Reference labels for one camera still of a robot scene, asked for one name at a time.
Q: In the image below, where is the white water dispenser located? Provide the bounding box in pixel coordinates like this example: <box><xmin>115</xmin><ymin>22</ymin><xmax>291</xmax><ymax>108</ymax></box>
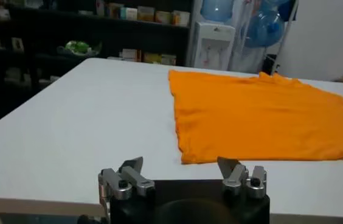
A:
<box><xmin>191</xmin><ymin>20</ymin><xmax>236</xmax><ymax>71</ymax></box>

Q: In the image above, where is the orange t-shirt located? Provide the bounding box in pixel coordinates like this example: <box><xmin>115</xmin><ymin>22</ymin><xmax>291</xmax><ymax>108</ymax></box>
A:
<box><xmin>168</xmin><ymin>69</ymin><xmax>343</xmax><ymax>171</ymax></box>

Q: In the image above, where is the red white medicine box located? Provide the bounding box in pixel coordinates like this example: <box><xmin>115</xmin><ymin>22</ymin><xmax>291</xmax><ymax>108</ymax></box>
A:
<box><xmin>121</xmin><ymin>48</ymin><xmax>142</xmax><ymax>61</ymax></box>

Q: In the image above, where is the yellow orange medicine box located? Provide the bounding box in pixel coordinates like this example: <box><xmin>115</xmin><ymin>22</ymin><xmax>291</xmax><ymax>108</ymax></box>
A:
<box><xmin>137</xmin><ymin>5</ymin><xmax>156</xmax><ymax>23</ymax></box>

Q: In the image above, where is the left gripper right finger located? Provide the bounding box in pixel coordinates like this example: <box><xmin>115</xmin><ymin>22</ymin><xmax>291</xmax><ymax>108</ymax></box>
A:
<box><xmin>217</xmin><ymin>156</ymin><xmax>268</xmax><ymax>200</ymax></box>

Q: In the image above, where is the white metal jug rack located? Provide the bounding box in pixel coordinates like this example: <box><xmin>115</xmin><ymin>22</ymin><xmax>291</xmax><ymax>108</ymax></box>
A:
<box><xmin>229</xmin><ymin>0</ymin><xmax>300</xmax><ymax>74</ymax></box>

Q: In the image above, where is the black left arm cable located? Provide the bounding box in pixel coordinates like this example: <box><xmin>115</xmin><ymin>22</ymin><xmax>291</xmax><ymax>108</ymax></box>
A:
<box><xmin>77</xmin><ymin>214</ymin><xmax>99</xmax><ymax>224</ymax></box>

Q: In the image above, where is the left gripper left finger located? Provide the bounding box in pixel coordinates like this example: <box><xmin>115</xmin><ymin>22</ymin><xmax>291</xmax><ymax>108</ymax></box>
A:
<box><xmin>97</xmin><ymin>156</ymin><xmax>156</xmax><ymax>201</ymax></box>

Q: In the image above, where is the green white bowl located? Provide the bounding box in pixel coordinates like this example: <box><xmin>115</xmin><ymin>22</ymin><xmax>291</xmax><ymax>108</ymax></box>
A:
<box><xmin>57</xmin><ymin>40</ymin><xmax>102</xmax><ymax>57</ymax></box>

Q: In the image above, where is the black shelving unit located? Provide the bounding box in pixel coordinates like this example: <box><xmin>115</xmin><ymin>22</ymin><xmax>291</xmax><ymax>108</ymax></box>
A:
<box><xmin>0</xmin><ymin>0</ymin><xmax>195</xmax><ymax>122</ymax></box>

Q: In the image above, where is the blue water jug with label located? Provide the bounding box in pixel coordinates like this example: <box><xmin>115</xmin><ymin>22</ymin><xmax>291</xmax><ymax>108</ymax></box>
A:
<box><xmin>200</xmin><ymin>0</ymin><xmax>235</xmax><ymax>23</ymax></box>

